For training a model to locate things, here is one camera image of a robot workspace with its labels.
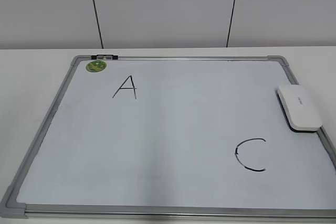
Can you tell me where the white whiteboard eraser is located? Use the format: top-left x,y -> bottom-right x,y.
277,84 -> 323,132

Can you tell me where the round green magnet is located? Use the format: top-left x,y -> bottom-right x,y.
86,60 -> 107,72

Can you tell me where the black silver hanging clip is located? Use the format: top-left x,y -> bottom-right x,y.
91,55 -> 119,60

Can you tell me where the white magnetic whiteboard grey frame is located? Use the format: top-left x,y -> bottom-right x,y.
1,55 -> 335,222

